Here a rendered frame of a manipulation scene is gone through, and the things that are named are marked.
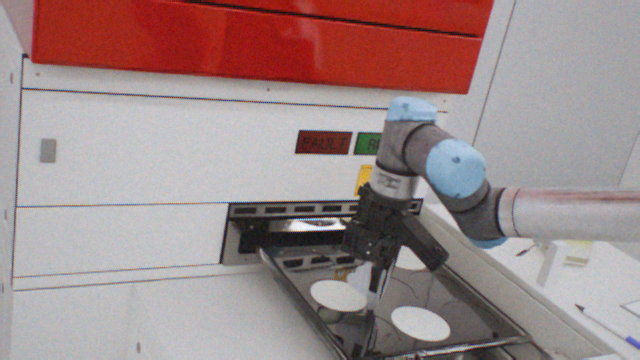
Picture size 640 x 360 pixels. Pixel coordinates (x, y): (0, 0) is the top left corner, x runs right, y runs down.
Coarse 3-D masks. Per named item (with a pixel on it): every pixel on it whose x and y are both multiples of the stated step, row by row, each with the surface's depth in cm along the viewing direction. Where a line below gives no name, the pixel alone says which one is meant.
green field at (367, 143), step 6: (360, 138) 139; (366, 138) 140; (372, 138) 141; (378, 138) 141; (360, 144) 140; (366, 144) 141; (372, 144) 141; (378, 144) 142; (360, 150) 141; (366, 150) 141; (372, 150) 142
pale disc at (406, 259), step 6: (402, 246) 148; (402, 252) 145; (408, 252) 146; (402, 258) 142; (408, 258) 143; (414, 258) 144; (396, 264) 139; (402, 264) 140; (408, 264) 140; (414, 264) 141; (420, 264) 142
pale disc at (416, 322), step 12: (396, 312) 122; (408, 312) 123; (420, 312) 124; (432, 312) 125; (396, 324) 119; (408, 324) 120; (420, 324) 120; (432, 324) 121; (444, 324) 122; (420, 336) 117; (432, 336) 118; (444, 336) 118
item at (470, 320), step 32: (288, 256) 134; (320, 256) 136; (416, 288) 132; (448, 288) 135; (320, 320) 116; (352, 320) 117; (384, 320) 119; (448, 320) 123; (480, 320) 126; (352, 352) 109; (384, 352) 110
